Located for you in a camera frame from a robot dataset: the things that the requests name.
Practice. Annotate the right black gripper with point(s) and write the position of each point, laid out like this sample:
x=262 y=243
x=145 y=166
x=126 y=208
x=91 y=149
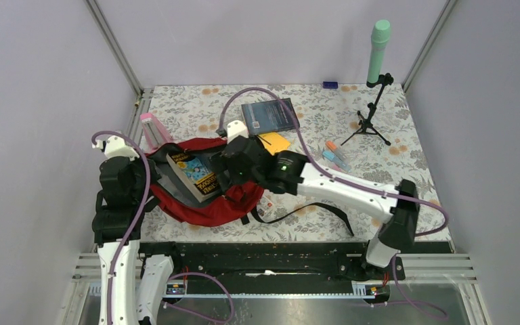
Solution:
x=221 y=163

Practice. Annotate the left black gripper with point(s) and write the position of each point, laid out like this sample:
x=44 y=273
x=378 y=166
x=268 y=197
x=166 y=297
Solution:
x=154 y=174

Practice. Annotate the yellow notebook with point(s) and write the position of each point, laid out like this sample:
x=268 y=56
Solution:
x=274 y=142

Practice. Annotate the red backpack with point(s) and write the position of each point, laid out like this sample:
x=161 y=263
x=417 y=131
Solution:
x=187 y=189

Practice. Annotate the black cover book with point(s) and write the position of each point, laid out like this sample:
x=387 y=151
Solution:
x=194 y=174

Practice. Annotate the dark blue book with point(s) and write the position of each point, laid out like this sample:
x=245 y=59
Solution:
x=268 y=116

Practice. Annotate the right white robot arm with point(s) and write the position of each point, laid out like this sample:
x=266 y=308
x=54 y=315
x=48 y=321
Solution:
x=395 y=206

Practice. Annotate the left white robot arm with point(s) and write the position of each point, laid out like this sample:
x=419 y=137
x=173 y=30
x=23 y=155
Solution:
x=127 y=298

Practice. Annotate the small white card pack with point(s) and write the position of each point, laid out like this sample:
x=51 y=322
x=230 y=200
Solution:
x=264 y=208

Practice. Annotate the pink metronome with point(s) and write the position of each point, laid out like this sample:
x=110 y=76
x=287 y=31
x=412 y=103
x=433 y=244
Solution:
x=155 y=133

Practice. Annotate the blue highlighter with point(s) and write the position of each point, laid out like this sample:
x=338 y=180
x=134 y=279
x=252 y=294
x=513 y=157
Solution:
x=340 y=165

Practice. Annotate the orange highlighter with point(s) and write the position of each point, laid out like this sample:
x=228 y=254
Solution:
x=338 y=152

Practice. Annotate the small blue box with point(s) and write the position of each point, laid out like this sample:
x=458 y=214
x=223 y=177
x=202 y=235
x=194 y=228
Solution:
x=330 y=85

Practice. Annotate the floral table mat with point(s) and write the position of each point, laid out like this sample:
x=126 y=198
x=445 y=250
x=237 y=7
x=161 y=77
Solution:
x=324 y=114

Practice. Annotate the black tripod mic stand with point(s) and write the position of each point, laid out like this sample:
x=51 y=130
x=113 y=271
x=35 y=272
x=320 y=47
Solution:
x=365 y=122

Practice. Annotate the green microphone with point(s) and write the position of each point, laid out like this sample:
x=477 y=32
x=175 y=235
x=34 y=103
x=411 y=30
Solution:
x=380 y=36

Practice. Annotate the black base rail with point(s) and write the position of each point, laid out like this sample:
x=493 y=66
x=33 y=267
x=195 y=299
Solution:
x=282 y=268

